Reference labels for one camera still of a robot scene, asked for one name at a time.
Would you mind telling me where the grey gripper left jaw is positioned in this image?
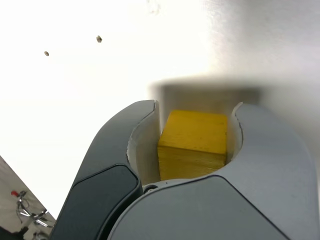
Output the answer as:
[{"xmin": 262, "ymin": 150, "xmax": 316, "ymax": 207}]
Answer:
[{"xmin": 51, "ymin": 99, "xmax": 162, "ymax": 240}]

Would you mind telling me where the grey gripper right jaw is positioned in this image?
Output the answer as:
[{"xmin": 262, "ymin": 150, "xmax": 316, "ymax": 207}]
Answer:
[{"xmin": 107, "ymin": 101, "xmax": 315, "ymax": 240}]

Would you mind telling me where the yellow cube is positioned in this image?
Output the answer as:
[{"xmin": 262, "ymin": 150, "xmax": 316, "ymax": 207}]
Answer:
[{"xmin": 156, "ymin": 109, "xmax": 229, "ymax": 181}]

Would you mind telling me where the chrome frame with red knob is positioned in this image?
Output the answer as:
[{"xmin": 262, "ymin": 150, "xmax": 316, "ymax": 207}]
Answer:
[{"xmin": 9, "ymin": 189, "xmax": 52, "ymax": 228}]

